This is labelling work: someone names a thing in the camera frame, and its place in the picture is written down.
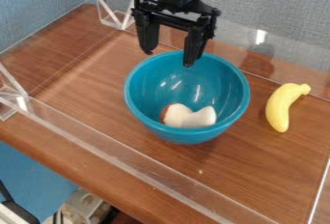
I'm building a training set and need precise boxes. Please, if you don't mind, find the clear acrylic back barrier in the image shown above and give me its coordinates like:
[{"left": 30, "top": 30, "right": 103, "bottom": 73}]
[{"left": 94, "top": 0, "right": 330, "bottom": 101}]

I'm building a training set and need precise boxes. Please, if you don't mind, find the white brown-capped toy mushroom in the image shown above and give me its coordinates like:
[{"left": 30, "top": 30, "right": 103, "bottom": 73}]
[{"left": 160, "top": 103, "right": 217, "bottom": 128}]

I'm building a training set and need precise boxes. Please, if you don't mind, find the clear acrylic barrier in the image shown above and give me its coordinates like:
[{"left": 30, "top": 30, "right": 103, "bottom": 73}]
[
  {"left": 0, "top": 87, "right": 281, "bottom": 224},
  {"left": 94, "top": 0, "right": 330, "bottom": 101}
]

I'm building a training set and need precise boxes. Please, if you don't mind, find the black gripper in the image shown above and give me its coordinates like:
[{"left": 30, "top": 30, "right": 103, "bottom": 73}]
[{"left": 131, "top": 0, "right": 221, "bottom": 67}]

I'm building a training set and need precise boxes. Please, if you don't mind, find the clear acrylic left bracket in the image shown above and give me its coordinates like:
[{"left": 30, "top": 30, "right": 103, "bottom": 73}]
[{"left": 0, "top": 63, "right": 28, "bottom": 121}]

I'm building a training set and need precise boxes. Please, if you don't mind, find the yellow toy banana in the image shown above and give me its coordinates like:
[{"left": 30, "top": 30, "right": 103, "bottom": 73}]
[{"left": 266, "top": 83, "right": 311, "bottom": 132}]

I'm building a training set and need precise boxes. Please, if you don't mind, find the clear acrylic front barrier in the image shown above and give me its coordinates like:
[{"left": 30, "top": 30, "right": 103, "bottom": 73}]
[{"left": 0, "top": 87, "right": 281, "bottom": 224}]

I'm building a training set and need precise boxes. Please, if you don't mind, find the clear acrylic triangular bracket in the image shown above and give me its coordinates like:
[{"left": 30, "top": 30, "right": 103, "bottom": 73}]
[{"left": 95, "top": 0, "right": 134, "bottom": 31}]

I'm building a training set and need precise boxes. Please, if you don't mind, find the blue plastic bowl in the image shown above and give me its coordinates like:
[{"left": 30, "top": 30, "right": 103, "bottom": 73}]
[{"left": 124, "top": 51, "right": 250, "bottom": 145}]

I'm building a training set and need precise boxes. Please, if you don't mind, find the white grey object under table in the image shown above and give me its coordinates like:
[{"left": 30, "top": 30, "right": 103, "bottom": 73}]
[{"left": 52, "top": 188, "right": 112, "bottom": 224}]

